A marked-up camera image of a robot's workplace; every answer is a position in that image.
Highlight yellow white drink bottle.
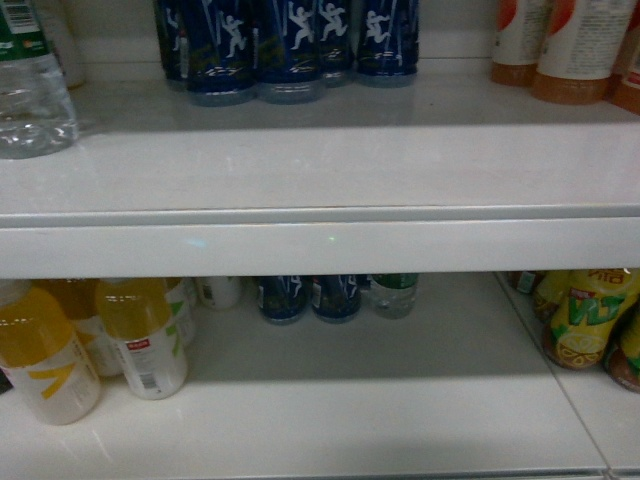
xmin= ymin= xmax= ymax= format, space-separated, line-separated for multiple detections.
xmin=95 ymin=278 xmax=188 ymax=400
xmin=1 ymin=280 xmax=101 ymax=425

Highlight blue bottle under shelf left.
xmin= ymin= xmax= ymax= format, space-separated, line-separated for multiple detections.
xmin=258 ymin=275 xmax=308 ymax=326

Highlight blue bottle under shelf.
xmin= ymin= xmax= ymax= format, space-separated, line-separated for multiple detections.
xmin=312 ymin=274 xmax=361 ymax=324
xmin=258 ymin=275 xmax=308 ymax=326

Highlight orange white bottle behind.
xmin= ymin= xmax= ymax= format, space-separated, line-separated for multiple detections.
xmin=490 ymin=0 xmax=552 ymax=87

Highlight lemon tea bottle yellow green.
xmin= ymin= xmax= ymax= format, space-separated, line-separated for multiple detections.
xmin=543 ymin=268 xmax=639 ymax=370

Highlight blue bottle under shelf right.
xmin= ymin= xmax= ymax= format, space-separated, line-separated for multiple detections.
xmin=312 ymin=274 xmax=361 ymax=324

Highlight water bottle green label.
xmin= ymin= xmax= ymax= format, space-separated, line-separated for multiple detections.
xmin=1 ymin=1 xmax=78 ymax=159

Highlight water bottle under shelf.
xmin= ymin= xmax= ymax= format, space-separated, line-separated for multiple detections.
xmin=370 ymin=273 xmax=419 ymax=319

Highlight blue sports drink bottle right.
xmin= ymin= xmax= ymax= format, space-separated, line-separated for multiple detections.
xmin=356 ymin=0 xmax=419 ymax=88

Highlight yellow white drink bottle front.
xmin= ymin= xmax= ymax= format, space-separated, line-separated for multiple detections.
xmin=1 ymin=280 xmax=101 ymax=425

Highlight blue sports drink bottle centre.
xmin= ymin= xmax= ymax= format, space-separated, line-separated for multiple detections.
xmin=250 ymin=0 xmax=354 ymax=105

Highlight white middle shelf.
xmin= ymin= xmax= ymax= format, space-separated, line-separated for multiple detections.
xmin=1 ymin=72 xmax=639 ymax=278

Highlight orange white drink bottle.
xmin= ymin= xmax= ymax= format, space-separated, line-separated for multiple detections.
xmin=531 ymin=0 xmax=637 ymax=105

